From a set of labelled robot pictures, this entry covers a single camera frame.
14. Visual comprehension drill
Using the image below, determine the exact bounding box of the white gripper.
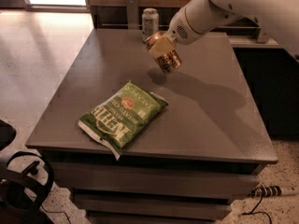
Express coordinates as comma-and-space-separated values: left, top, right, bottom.
148, 6, 208, 59

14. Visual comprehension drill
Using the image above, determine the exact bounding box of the orange soda can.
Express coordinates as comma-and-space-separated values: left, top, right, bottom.
146, 32, 182, 74

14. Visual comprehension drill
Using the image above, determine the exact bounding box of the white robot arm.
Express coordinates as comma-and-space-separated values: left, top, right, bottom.
149, 0, 299, 58

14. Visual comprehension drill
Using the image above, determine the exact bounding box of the white green soda can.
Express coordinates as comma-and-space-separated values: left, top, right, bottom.
142, 7, 159, 41

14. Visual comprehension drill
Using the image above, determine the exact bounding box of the green potato chip bag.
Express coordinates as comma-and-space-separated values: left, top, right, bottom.
78, 81, 168, 160

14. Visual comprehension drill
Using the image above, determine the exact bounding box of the white power strip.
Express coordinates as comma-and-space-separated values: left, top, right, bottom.
249, 186, 299, 198

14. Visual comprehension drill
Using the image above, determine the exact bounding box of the wooden wall bench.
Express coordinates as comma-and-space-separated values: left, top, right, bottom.
81, 0, 283, 49

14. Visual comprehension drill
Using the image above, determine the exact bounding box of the black power cable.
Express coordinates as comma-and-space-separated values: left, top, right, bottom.
242, 192, 273, 224

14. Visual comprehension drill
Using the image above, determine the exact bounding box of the thin black floor cable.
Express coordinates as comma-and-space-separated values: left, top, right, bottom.
39, 204, 73, 224

